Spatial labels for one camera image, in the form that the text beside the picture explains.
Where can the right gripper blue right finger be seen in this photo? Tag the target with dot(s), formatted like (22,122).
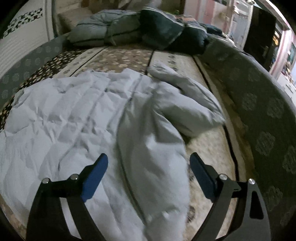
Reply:
(250,219)

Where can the light blue puffer jacket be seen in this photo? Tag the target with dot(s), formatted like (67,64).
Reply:
(58,126)

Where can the white patterned wardrobe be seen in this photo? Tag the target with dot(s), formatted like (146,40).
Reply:
(31,27)

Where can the white cabinet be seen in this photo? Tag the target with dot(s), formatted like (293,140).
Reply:
(241,15)

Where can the beige pillow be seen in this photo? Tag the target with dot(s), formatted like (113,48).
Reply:
(69,19)

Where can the black open door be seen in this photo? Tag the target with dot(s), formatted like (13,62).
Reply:
(263,38)

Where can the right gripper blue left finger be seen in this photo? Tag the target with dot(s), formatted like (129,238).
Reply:
(47,220)

